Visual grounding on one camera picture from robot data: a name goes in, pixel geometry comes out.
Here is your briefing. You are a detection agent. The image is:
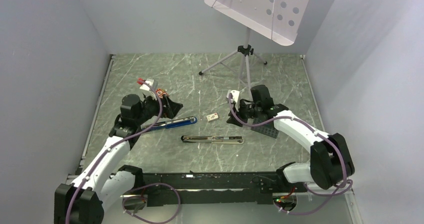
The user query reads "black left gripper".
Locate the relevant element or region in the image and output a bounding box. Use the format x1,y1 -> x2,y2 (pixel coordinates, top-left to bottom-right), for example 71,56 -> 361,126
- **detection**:
135,91 -> 183,125

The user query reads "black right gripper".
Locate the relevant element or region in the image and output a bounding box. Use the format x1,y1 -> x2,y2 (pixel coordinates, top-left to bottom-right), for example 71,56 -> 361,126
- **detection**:
226,99 -> 262,127

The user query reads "blue black stapler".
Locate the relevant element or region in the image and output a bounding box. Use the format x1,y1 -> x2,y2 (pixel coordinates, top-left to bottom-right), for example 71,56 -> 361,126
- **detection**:
148,116 -> 198,131

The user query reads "white staple box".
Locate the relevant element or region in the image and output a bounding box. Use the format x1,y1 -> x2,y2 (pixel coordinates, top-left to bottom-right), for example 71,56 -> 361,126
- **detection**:
206,113 -> 219,122

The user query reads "black silver stapler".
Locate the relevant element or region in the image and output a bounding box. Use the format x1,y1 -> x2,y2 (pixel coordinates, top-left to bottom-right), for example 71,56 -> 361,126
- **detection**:
180,135 -> 245,145

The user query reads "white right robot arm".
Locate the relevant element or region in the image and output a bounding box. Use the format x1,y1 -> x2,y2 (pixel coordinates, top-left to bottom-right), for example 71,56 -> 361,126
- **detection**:
226,85 -> 355,192

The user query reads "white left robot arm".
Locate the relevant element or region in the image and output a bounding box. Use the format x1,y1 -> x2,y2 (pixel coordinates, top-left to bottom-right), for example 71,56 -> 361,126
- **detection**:
53,94 -> 183,224

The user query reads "red cartoon eraser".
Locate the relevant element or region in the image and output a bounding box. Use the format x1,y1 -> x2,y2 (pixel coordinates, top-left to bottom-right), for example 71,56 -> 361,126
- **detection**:
156,88 -> 168,98

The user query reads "dark grey lego baseplate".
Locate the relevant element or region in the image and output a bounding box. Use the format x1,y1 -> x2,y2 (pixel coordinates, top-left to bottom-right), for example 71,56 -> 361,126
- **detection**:
251,122 -> 279,139

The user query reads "white perforated music stand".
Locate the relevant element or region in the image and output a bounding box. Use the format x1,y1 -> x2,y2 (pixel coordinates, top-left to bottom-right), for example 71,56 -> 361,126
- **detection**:
199,0 -> 309,88

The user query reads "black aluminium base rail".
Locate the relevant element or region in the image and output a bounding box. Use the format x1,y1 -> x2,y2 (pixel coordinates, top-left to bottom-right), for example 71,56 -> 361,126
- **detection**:
61,171 -> 352,207

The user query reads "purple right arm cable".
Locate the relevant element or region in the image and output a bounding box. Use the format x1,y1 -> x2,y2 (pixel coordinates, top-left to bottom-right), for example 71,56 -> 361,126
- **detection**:
227,93 -> 354,216

